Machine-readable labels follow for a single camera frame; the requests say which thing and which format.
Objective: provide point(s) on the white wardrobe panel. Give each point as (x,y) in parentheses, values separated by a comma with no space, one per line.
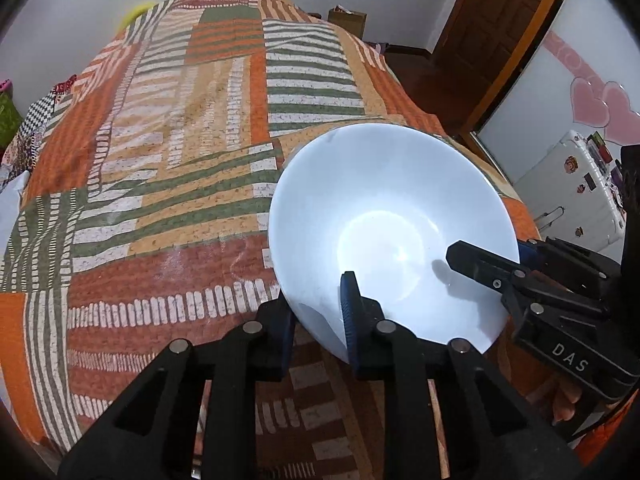
(545,100)

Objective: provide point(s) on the person's right forearm orange sleeve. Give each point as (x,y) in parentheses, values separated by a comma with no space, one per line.
(605,430)

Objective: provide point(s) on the brown cardboard box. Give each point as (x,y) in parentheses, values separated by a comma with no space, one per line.
(347,22)

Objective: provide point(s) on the white bowl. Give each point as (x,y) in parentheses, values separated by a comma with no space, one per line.
(390,200)

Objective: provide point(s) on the yellow foam tube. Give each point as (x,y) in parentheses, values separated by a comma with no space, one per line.
(135,12)

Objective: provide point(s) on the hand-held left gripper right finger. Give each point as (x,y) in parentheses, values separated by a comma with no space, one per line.
(350,320)

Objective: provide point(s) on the white sticker-covered suitcase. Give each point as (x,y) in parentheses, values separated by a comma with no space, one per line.
(565,195)

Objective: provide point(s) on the orange striped patchwork blanket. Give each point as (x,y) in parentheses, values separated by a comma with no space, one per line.
(200,160)

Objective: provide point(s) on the brown wooden door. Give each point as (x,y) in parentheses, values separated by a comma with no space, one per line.
(480,35)

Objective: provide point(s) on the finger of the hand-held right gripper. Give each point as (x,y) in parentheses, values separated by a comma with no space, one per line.
(480,265)
(530,255)

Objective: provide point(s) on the checkered patchwork quilt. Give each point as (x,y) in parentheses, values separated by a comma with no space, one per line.
(35,125)

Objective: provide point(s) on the person's right hand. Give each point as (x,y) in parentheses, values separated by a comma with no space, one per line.
(567,402)

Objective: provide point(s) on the green box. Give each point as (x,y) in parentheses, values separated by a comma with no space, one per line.
(9,120)

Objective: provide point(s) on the pink heart sticker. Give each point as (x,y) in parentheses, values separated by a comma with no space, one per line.
(622,115)
(590,100)

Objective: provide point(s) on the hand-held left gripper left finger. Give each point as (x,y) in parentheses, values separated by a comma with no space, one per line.
(287,340)

